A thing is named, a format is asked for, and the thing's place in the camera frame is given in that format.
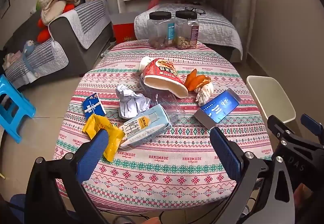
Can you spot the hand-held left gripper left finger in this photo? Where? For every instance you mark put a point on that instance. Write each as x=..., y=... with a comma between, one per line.
x=95, y=153

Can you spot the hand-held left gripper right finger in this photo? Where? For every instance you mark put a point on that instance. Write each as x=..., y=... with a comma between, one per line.
x=226, y=155

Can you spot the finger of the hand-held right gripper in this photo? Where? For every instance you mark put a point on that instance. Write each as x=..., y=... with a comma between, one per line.
x=278, y=125
x=312, y=125

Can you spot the yellow snack wrapper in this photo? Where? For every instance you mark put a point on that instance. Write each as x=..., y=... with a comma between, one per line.
x=101, y=125

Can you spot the white plastic chair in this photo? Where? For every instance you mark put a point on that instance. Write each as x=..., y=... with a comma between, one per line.
x=268, y=97

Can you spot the small blue packet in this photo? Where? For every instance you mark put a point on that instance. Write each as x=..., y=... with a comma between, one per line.
x=93, y=107

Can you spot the blue cardboard box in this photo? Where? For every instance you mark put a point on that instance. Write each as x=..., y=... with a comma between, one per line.
x=220, y=107

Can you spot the light blue milk carton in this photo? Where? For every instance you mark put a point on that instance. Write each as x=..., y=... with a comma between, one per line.
x=144, y=128

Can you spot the white paper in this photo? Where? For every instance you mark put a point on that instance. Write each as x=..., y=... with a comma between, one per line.
x=130, y=105

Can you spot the white tissue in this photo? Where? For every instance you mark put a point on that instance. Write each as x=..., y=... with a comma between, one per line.
x=205, y=95

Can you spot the crushed clear plastic bottle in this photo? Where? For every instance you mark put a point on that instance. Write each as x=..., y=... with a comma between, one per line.
x=168, y=106

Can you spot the orange peel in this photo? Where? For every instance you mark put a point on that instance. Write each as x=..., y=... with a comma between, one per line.
x=202, y=79
x=191, y=79

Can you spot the white paper cup green print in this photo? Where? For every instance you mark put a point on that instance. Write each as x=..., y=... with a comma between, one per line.
x=144, y=62

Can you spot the red instant noodle cup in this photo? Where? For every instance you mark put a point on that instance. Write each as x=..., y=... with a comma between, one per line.
x=162, y=72

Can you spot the person's right hand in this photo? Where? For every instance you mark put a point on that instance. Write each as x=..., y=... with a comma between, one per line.
x=301, y=195

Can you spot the patterned tablecloth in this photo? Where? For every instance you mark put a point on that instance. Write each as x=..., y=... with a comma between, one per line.
x=164, y=163

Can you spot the blue plastic stool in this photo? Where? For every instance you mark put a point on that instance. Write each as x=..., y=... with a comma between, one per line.
x=17, y=110

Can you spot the grey striped seat cover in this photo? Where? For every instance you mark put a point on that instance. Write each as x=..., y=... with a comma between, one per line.
x=43, y=59

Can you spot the dark grey sofa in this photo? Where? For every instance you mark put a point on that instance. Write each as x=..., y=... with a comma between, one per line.
x=65, y=44

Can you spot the grey striped bed quilt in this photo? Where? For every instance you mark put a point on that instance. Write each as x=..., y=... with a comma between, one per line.
x=215, y=26

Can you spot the red box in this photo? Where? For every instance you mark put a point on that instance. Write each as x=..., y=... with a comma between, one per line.
x=122, y=33

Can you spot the blue plush toy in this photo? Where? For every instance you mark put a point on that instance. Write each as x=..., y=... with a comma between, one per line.
x=28, y=47

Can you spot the pink cloth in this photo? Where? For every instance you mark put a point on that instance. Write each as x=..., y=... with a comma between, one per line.
x=11, y=58

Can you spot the orange plush toy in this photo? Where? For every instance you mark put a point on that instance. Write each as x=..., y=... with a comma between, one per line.
x=43, y=33

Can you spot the clear jar purple label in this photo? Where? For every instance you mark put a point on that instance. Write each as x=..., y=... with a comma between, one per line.
x=183, y=29

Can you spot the grey striped sofa cushion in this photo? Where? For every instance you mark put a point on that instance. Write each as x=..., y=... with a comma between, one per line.
x=86, y=19

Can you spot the black eyeglasses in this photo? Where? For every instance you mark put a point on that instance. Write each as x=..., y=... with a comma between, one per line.
x=200, y=11

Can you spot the clear jar teal label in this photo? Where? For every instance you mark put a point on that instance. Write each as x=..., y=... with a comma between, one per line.
x=158, y=29

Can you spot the framed wall picture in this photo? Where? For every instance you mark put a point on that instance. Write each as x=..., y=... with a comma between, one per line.
x=4, y=2

